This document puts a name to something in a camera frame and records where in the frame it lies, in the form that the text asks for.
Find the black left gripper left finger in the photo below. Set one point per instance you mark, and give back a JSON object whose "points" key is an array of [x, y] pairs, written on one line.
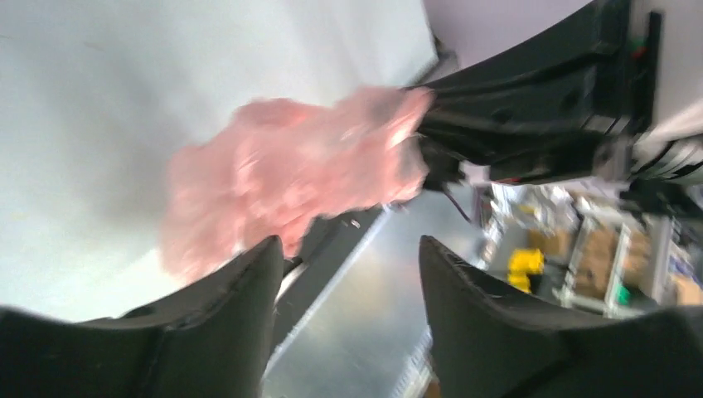
{"points": [[209, 339]]}

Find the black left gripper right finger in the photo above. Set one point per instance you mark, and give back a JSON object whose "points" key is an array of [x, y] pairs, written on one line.
{"points": [[492, 340]]}

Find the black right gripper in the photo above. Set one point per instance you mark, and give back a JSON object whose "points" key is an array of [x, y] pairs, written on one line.
{"points": [[565, 143]]}

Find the pink plastic trash bag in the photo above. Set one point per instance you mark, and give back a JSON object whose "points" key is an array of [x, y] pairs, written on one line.
{"points": [[280, 164]]}

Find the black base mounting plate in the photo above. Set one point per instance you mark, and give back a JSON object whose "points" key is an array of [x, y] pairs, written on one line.
{"points": [[325, 249]]}

